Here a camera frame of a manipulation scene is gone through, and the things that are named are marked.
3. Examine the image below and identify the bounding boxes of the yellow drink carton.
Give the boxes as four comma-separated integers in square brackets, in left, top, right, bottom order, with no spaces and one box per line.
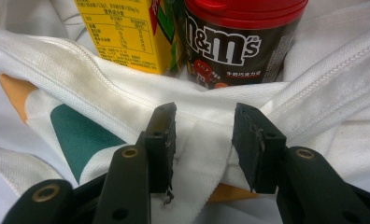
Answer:
[73,0,188,77]

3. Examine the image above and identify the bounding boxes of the brown candy jar red lid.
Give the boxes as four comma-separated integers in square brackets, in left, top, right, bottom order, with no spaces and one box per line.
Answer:
[176,0,309,91]

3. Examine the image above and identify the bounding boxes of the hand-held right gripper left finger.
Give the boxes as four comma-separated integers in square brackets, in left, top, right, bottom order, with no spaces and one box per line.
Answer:
[92,102,178,224]

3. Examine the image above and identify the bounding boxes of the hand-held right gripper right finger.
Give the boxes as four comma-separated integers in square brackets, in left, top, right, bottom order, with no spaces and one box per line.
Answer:
[232,103,370,224]

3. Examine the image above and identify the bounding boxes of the white tote bag colourful patches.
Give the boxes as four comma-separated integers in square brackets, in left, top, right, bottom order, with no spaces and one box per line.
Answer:
[0,0,370,224]

